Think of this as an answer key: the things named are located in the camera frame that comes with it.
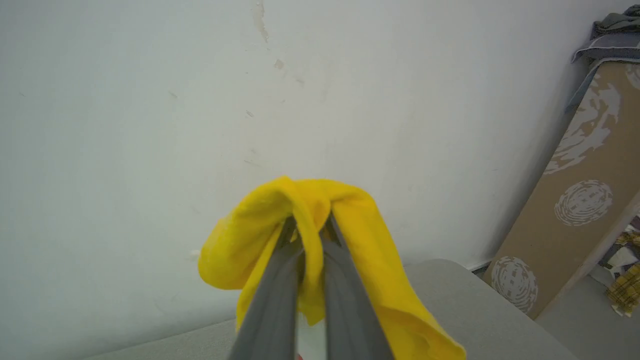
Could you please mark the grey fabric sofa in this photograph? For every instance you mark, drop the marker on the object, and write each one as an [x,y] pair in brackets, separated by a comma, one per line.
[475,310]

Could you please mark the brown board with white swirls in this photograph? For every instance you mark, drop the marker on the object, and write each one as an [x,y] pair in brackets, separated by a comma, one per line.
[580,165]

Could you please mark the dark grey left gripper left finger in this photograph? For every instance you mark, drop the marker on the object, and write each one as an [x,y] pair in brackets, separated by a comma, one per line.
[275,300]

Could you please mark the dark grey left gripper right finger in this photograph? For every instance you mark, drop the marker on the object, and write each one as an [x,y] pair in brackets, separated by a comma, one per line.
[345,310]

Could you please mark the yellow cartoon print garment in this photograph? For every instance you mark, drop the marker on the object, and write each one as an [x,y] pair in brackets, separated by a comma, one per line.
[240,240]

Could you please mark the yellow plaid fabric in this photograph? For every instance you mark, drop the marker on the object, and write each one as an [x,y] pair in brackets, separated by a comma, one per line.
[627,292]

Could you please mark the grey blue folded cloth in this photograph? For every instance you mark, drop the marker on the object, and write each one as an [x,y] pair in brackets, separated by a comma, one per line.
[607,47]

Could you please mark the dark grey green crumpled garment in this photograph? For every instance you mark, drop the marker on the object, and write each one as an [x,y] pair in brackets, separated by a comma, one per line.
[617,21]

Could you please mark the purple white patterned cloth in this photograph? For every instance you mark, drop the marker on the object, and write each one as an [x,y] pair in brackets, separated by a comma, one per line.
[622,252]

